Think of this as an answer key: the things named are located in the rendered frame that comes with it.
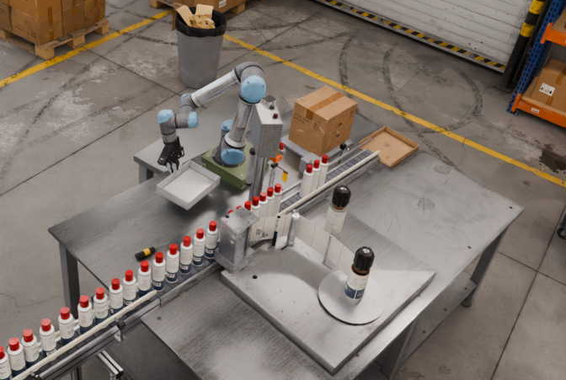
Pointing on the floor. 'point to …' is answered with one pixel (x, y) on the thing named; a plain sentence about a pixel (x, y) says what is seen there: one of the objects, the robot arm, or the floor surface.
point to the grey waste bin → (198, 59)
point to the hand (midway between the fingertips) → (173, 174)
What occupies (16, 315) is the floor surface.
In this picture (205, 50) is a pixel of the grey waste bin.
